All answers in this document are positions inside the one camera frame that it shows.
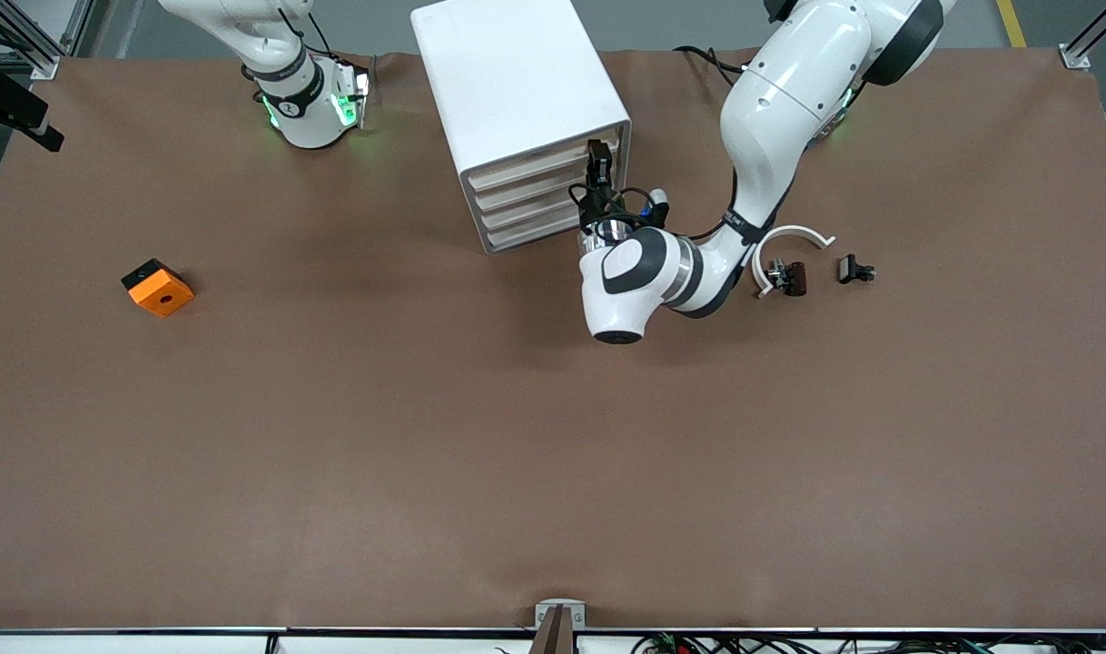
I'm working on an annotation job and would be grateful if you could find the white drawer cabinet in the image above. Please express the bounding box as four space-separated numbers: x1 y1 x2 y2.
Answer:
410 0 634 256

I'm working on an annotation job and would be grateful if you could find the white beige cabinet drawer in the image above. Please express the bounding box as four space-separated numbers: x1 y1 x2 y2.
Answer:
483 200 583 253
471 153 621 213
477 177 590 233

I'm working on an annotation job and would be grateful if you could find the brown table cover sheet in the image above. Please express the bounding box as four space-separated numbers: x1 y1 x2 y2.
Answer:
0 47 1106 632

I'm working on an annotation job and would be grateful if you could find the white rectangular tray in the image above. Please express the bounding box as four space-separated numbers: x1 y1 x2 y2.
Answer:
467 130 620 193

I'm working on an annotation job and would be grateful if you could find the yellow floor tape strip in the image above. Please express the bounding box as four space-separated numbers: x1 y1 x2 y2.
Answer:
996 0 1028 48

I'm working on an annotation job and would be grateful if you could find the black base cable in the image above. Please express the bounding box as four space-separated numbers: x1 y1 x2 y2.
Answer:
674 44 746 88
279 7 338 61

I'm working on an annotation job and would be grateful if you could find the orange button enclosure box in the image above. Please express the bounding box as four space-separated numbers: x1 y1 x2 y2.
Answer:
121 258 195 319

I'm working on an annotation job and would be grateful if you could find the aluminium frame profile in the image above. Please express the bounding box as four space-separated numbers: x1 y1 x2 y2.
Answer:
0 0 95 81
1059 0 1106 72

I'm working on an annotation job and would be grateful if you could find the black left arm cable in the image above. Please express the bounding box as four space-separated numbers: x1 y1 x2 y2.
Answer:
567 180 668 233

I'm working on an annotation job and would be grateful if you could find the white curved plastic piece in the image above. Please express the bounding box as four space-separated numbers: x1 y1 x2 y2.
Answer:
751 224 836 300

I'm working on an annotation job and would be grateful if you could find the grey mount bracket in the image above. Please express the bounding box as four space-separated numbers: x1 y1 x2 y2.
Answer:
528 599 588 654

